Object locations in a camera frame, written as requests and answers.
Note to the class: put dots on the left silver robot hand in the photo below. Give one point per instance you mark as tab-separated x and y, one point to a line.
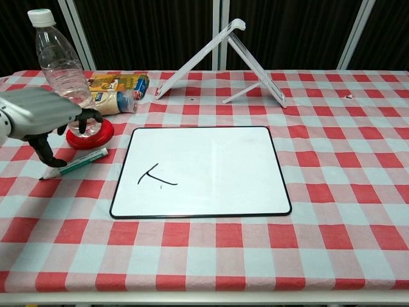
38	112

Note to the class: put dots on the green whiteboard marker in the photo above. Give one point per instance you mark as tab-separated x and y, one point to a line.
83	160

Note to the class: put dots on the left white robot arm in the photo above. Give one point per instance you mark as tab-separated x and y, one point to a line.
4	128

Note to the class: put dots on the clear plastic water bottle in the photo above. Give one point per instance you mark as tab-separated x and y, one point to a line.
60	73

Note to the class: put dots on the red round coaster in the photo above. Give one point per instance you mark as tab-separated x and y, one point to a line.
96	137

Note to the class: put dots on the beige jar with blue cap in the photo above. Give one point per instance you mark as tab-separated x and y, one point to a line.
110	103

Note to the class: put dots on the yellow snack box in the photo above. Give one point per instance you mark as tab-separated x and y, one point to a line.
112	81

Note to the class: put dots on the white folding laptop stand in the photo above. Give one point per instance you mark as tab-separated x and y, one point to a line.
198	60

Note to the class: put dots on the white board with black rim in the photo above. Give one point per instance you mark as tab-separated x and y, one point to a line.
207	172

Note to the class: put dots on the red white checkered tablecloth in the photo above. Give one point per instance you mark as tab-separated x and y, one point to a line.
204	256

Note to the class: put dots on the dark partition panel white frame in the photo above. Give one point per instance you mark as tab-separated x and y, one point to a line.
143	32
287	32
393	32
16	32

